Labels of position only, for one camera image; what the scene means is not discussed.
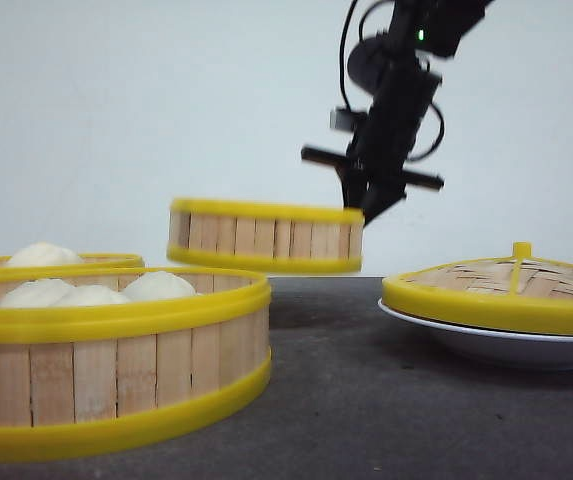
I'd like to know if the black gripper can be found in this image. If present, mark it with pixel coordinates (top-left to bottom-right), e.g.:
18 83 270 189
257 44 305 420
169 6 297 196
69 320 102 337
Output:
301 60 444 226

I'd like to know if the bamboo steamer basket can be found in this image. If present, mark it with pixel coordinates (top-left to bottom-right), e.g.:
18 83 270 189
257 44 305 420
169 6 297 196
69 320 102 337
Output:
167 198 365 275
0 267 271 463
0 253 145 277

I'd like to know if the woven bamboo steamer lid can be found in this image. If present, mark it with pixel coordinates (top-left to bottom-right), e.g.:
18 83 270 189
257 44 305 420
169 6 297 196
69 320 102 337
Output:
381 242 573 336

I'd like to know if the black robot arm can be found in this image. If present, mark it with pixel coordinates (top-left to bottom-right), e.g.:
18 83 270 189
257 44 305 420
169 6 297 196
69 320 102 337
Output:
301 1 488 223

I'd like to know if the white shallow plate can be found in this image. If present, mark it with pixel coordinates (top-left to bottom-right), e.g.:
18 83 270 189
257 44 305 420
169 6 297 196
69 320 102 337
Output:
378 299 573 371

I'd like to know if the middle front white bun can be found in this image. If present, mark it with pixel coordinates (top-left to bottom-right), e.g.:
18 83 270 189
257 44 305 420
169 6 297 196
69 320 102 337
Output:
52 285 130 307

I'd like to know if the rear basket white bun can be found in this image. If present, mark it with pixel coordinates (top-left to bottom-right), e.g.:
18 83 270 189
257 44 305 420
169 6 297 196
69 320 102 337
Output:
6 242 84 267

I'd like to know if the left front white bun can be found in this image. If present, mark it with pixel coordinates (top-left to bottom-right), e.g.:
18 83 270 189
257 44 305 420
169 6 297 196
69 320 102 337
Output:
0 279 74 308

